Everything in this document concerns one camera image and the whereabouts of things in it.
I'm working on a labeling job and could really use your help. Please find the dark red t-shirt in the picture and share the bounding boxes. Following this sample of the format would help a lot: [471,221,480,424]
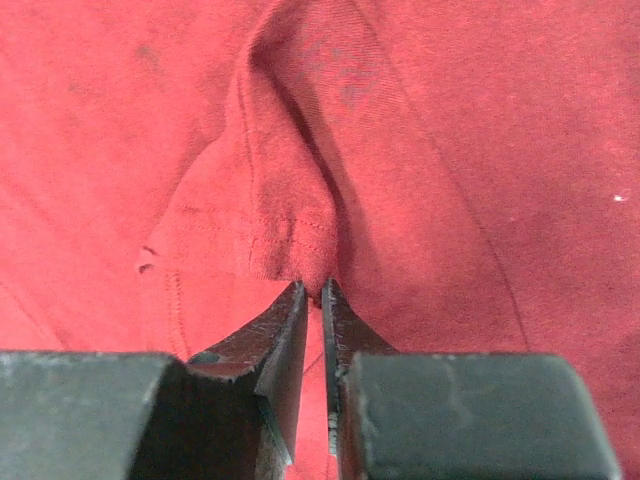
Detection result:
[1,1,639,479]

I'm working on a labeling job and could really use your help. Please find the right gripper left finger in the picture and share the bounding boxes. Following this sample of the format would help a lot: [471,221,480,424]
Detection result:
[1,282,308,480]

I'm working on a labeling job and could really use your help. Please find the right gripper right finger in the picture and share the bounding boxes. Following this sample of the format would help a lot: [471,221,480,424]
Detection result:
[322,280,623,479]

